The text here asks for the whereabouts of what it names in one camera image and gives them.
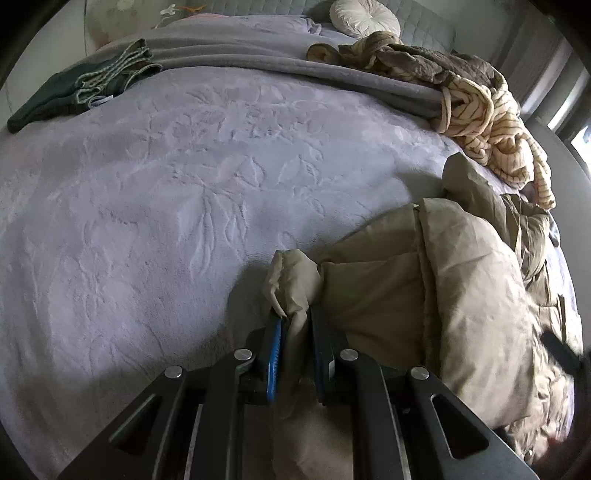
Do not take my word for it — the cream striped garment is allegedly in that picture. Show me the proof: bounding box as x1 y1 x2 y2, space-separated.
431 76 557 210

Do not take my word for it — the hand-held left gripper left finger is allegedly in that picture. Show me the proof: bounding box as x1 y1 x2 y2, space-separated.
58 318 283 480

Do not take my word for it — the dark green folded garment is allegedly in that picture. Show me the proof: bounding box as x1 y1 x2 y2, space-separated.
7 39 163 134

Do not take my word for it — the floral pillow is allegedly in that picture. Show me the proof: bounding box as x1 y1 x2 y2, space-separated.
85 0 222 49

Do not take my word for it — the grey curtain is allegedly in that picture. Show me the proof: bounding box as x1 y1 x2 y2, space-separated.
489 28 578 134

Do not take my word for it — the grey quilted headboard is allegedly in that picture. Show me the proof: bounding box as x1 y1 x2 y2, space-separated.
203 0 458 51

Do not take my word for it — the round white cushion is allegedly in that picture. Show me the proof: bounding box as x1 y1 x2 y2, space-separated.
329 0 402 38

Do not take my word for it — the beige puffer jacket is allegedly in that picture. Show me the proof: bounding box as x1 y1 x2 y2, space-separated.
261 152 585 480

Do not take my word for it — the brown crumpled garment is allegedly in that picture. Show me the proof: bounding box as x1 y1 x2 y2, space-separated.
307 31 511 88

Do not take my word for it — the purple embossed blanket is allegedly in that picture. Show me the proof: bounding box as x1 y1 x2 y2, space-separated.
0 14 555 480

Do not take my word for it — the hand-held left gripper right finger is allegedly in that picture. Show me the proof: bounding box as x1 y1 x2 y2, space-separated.
308 305 539 480

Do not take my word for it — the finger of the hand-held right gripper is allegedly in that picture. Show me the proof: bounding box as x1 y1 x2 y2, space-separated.
542 329 591 376

